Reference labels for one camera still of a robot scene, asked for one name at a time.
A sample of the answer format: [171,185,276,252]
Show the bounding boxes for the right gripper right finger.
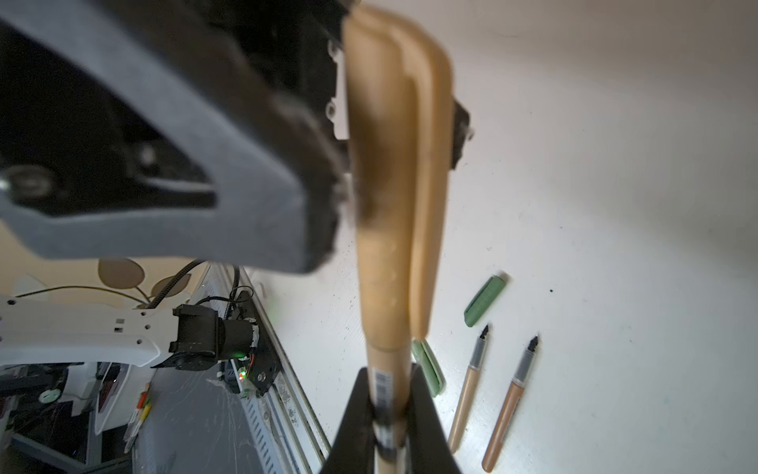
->
[407,363,460,474]

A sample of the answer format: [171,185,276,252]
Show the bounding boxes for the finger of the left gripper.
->
[1,1,347,274]
[451,101,471,170]

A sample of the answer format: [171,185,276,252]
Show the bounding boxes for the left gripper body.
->
[117,0,356,143]

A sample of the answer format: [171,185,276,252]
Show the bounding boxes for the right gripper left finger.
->
[321,367,375,474]

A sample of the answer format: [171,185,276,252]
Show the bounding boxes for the tan pen cap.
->
[343,5,454,352]

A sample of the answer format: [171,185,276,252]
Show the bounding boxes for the green pen cap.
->
[463,273,509,327]

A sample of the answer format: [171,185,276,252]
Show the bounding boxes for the light green cap lower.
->
[412,340,446,397]

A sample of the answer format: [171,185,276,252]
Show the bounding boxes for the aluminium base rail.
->
[233,271,331,473]

